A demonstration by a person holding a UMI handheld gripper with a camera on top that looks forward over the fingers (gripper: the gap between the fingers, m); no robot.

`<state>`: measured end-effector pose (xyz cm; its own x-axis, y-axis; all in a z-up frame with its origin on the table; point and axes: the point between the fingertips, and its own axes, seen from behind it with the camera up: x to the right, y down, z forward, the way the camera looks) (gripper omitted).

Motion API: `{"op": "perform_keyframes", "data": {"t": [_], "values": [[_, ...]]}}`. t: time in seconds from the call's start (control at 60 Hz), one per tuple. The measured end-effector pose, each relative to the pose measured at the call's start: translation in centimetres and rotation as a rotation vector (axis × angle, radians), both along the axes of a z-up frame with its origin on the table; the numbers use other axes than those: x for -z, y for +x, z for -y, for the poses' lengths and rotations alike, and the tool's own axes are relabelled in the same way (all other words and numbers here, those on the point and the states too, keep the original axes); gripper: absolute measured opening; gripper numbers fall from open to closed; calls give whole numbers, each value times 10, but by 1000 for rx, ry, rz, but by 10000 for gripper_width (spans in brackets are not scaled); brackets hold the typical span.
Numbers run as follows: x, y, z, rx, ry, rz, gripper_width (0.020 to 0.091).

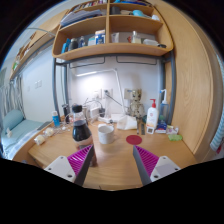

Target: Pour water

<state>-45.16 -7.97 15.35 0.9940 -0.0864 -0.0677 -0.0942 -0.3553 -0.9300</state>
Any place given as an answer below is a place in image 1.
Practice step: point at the bed with teal pillow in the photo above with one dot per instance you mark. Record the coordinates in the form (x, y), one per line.
(15, 128)

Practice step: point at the small white desk thermometer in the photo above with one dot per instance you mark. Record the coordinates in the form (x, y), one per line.
(150, 129)

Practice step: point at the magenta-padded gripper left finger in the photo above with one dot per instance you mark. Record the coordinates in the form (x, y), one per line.
(79, 160)

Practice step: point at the dark drink bottle black cap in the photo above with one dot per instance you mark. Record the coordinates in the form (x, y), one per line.
(81, 132)

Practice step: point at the white wall socket panel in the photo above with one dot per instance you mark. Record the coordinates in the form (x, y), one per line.
(101, 93)

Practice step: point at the white speckled mug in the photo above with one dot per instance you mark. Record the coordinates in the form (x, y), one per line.
(106, 135)

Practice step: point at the striped hanging towel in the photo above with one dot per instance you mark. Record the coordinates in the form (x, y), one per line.
(218, 133)

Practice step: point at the white lotion bottle red pump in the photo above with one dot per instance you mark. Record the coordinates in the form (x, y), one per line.
(152, 116)

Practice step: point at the white tissue pack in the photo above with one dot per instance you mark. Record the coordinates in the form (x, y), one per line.
(126, 123)

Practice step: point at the white wall box blue label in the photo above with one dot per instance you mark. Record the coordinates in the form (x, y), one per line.
(128, 93)

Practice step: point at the wooden shelf unit with items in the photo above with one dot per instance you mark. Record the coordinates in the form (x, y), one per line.
(110, 48)

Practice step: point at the flat round red coaster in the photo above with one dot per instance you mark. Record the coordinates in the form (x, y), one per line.
(134, 139)

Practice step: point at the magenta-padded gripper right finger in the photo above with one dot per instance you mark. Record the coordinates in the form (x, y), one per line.
(148, 160)

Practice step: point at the black handheld shaver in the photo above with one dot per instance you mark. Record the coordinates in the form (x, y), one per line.
(66, 113)

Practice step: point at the small green sanitizer bottle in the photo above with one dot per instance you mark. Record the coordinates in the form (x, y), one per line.
(175, 137)

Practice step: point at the small blue capped bottle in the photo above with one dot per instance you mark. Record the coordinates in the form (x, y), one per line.
(56, 120)

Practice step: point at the white tape roll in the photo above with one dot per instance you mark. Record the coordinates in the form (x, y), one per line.
(39, 140)

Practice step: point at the small blue box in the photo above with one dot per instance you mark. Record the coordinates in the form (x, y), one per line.
(161, 127)

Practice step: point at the white desk lamp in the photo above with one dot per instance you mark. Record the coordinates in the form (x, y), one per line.
(117, 78)

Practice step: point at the white power strip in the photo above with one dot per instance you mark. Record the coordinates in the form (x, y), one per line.
(105, 119)

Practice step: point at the small pink white box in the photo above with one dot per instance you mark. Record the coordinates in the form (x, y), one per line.
(172, 130)

